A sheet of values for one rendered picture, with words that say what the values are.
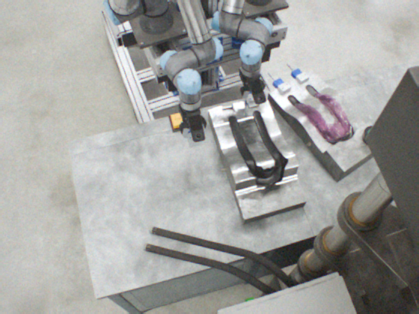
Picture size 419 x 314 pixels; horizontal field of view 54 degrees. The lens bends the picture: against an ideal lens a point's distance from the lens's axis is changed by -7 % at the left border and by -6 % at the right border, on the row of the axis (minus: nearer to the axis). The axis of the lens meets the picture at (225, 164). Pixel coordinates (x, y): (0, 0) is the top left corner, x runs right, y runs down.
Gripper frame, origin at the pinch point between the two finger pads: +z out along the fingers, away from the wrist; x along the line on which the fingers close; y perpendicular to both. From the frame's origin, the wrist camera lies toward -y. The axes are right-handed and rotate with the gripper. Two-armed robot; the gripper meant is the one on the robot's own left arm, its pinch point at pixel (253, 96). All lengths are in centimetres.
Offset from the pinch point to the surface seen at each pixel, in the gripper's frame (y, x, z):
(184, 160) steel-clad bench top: -15.3, 35.2, 7.6
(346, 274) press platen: -79, -1, -46
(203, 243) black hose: -53, 37, -6
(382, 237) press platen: -73, -7, -70
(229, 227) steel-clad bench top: -48, 26, 4
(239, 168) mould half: -29.3, 15.4, -5.1
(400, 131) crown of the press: -60, -3, -107
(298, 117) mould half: -12.8, -16.0, 5.8
